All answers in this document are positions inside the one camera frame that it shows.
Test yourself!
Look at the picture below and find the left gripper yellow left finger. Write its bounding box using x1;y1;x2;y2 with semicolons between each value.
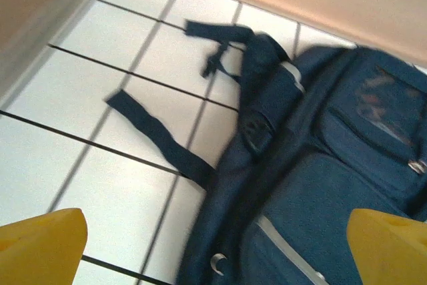
0;208;88;285

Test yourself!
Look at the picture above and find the navy blue backpack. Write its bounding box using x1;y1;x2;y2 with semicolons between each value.
105;19;427;285

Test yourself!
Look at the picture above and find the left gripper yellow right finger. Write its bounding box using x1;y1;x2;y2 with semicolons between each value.
346;208;427;285

